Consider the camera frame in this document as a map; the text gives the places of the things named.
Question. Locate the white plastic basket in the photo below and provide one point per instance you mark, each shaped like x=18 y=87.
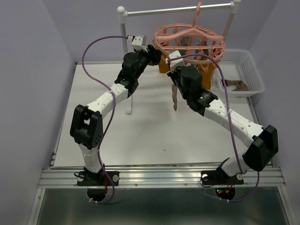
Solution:
x=239 y=65

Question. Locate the aluminium mounting rail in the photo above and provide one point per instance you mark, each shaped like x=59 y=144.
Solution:
x=160 y=176

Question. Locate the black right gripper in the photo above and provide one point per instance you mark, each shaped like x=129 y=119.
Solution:
x=172 y=74

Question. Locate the pink round clip hanger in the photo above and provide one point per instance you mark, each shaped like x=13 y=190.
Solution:
x=191 y=39

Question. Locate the white drying rack stand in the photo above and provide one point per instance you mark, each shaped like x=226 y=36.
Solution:
x=233 y=6

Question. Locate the beige sock in basket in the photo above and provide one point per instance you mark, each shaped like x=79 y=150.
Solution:
x=236 y=85

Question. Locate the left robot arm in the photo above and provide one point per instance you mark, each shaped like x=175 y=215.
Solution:
x=87 y=122

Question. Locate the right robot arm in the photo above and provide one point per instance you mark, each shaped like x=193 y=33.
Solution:
x=261 y=142

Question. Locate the maroon white striped sock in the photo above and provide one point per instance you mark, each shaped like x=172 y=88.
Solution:
x=174 y=97

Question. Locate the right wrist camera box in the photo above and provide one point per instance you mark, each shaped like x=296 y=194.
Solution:
x=174 y=62

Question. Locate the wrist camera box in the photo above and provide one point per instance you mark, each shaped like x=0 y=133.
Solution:
x=174 y=62
x=139 y=43

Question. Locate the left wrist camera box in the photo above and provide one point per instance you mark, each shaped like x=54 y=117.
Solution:
x=139 y=43

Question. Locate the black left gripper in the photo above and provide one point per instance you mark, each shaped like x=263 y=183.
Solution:
x=155 y=58

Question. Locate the mustard brown striped sock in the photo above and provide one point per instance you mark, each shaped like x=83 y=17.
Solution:
x=206 y=75

